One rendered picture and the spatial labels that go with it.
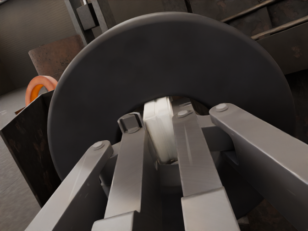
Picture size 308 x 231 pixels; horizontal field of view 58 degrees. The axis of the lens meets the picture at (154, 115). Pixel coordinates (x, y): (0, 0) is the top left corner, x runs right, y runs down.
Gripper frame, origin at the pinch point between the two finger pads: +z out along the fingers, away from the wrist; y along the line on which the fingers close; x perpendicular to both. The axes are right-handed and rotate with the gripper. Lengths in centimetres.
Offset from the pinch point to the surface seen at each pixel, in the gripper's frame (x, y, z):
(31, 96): -10, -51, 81
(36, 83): -6, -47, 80
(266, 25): -6, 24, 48
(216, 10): 0, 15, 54
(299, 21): -5.4, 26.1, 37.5
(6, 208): -79, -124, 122
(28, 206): -79, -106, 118
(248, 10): -2, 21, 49
